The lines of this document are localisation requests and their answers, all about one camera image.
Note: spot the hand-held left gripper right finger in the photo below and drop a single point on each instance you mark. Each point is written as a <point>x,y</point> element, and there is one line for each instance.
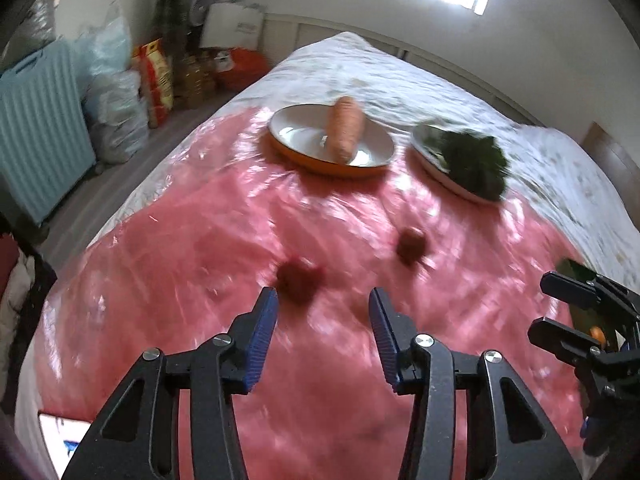
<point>385,342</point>

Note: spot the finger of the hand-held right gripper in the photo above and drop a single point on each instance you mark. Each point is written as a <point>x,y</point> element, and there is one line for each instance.
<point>552,335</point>
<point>565,287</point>

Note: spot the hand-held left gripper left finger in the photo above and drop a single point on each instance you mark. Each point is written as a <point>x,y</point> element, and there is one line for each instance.
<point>260,340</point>

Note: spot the green rectangular tray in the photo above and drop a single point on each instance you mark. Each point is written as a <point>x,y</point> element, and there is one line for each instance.
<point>575,267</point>

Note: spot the orange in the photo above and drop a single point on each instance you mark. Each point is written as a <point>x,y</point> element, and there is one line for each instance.
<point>596,333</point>

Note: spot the dark red plum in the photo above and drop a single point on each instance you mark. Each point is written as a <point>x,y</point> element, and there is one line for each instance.
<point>298,282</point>
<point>411,246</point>

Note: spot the pink plastic sheet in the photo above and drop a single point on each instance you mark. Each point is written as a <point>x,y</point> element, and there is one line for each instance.
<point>200,240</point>

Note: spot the wooden headboard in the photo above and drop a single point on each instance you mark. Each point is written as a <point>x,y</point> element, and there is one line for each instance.
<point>612,160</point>

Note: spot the green leafy vegetable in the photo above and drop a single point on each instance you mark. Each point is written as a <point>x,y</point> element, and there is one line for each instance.
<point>475,165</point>

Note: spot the white plate green rim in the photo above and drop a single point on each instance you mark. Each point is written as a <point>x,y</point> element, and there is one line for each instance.
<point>425,147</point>

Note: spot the orange rimmed plate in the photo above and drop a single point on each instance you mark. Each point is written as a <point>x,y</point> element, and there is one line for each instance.
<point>300,135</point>

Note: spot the carrot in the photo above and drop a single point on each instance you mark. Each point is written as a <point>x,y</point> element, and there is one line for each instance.
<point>344,125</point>

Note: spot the smartphone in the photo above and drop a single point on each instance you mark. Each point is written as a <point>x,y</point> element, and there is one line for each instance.
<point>60,435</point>

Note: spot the white cloth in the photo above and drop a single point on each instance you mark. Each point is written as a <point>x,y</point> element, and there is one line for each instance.
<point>15,300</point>

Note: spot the clear stuffed plastic bag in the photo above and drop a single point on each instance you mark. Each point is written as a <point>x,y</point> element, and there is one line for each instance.
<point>117,120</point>

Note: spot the red cloth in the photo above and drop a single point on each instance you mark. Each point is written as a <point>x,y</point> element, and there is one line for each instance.
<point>6,265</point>

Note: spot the yellow oil bottles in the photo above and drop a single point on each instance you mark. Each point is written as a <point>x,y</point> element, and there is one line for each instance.
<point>195,80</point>

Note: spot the red box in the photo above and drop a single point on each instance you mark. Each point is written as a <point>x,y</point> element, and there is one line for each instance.
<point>247,67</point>

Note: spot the orange snack bag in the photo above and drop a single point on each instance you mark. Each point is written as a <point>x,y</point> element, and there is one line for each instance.
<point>155,80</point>

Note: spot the light blue ribbed suitcase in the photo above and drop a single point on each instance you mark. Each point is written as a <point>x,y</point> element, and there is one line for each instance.
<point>40,125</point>

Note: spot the white paper shopping bag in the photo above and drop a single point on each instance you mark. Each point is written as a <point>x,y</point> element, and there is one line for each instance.
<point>230,25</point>

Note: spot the pale blue plastic bag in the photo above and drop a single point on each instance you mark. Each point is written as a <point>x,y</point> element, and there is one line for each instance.
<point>107,50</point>

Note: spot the small white fan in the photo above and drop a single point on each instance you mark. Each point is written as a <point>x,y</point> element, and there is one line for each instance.
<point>200,10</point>

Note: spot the plaid hanging garment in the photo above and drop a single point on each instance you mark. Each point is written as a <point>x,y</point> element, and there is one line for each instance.
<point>172,5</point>

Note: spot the silver foil bag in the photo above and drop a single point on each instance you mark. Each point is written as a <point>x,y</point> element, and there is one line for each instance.
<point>42,20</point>

